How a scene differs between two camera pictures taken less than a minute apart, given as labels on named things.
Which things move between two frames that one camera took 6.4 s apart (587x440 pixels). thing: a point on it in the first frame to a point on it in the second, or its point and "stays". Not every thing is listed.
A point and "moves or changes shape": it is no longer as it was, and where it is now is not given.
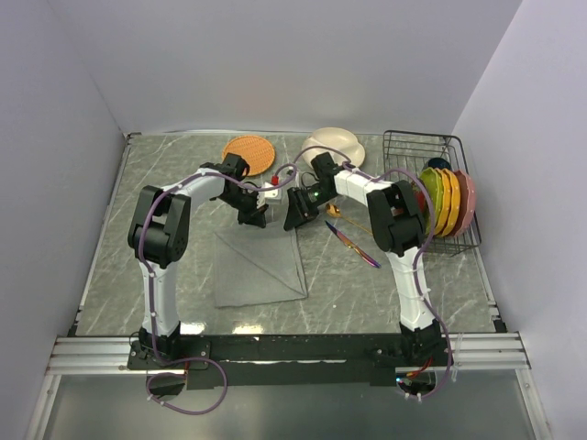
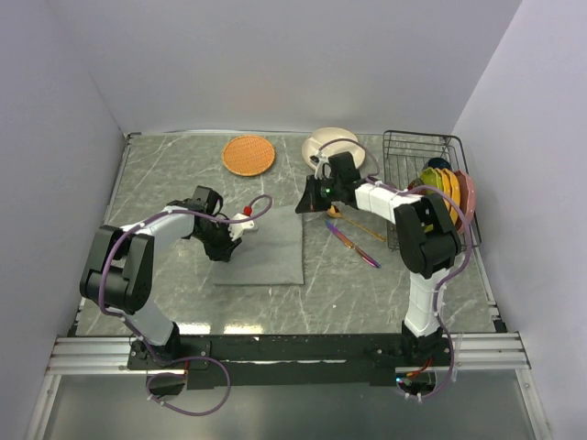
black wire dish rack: (413, 150) stays
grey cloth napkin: (257, 266) moves or changes shape
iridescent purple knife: (360, 252) stays
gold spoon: (334, 211) stays
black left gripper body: (244, 202) to (215, 238)
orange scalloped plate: (456, 202) stays
